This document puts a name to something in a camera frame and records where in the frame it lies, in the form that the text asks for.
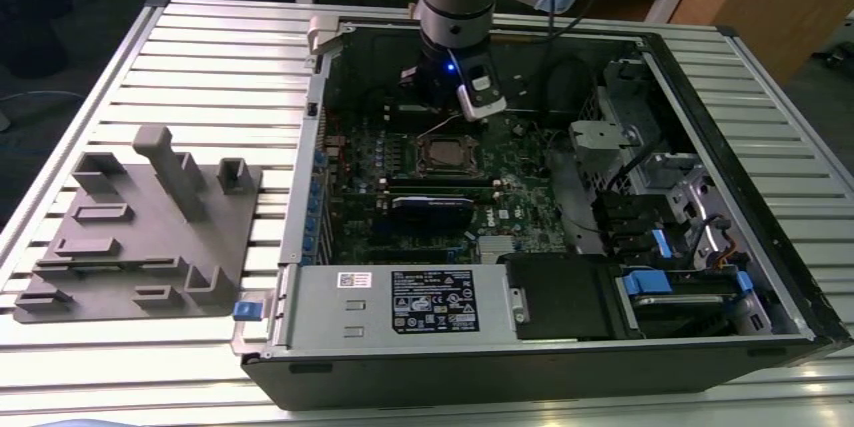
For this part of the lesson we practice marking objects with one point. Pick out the silver CPU chip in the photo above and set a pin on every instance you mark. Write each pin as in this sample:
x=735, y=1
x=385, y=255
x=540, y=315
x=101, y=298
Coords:
x=448, y=152

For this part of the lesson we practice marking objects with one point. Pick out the CPU socket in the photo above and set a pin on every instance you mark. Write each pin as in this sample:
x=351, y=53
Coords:
x=417, y=137

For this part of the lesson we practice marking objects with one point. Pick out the silver metal drive cage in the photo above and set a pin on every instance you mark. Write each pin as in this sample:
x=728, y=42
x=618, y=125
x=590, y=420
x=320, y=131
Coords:
x=600, y=137

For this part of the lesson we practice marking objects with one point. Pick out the black graphics card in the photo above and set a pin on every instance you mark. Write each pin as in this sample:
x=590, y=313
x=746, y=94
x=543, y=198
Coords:
x=434, y=212

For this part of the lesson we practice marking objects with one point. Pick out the green motherboard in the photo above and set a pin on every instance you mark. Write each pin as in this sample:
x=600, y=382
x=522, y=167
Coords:
x=527, y=197

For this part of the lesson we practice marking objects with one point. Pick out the grey metal support bar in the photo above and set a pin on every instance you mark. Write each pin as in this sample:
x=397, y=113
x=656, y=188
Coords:
x=567, y=197

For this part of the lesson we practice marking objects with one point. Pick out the silver chipset heatsink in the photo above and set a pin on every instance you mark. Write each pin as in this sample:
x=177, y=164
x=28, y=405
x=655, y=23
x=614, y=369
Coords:
x=496, y=244

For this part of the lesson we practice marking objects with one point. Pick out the black connector block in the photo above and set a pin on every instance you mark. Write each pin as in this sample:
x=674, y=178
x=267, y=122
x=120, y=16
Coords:
x=627, y=217

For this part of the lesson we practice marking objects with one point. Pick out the blue plastic clip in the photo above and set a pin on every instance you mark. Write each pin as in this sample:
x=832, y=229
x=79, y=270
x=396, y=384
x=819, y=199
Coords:
x=660, y=244

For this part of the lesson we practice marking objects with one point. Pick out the hard disk in blue carrier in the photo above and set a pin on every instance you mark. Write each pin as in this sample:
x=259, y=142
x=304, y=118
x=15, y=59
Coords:
x=647, y=282

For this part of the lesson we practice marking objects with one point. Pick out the silver power supply unit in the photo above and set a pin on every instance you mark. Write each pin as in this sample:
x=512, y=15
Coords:
x=320, y=317

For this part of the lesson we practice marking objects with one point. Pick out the grey parts rack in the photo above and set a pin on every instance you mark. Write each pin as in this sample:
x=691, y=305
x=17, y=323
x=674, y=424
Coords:
x=153, y=227

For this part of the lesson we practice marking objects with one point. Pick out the blue case latch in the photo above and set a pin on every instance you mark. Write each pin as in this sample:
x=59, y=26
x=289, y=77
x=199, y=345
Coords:
x=247, y=311

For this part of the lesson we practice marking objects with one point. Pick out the black PC case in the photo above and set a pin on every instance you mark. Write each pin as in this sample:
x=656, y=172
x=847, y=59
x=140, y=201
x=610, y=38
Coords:
x=467, y=377

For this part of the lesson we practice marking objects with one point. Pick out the black chair base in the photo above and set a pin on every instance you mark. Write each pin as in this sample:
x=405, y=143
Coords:
x=840, y=54

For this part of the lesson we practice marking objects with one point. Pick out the dark wrist camera mount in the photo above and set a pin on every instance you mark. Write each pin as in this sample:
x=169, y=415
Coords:
x=408, y=79

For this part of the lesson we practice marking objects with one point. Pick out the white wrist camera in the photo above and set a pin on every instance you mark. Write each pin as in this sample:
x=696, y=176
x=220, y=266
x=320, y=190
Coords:
x=480, y=92

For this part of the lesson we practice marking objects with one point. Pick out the beige case bracket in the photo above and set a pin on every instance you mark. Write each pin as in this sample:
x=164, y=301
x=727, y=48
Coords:
x=323, y=29

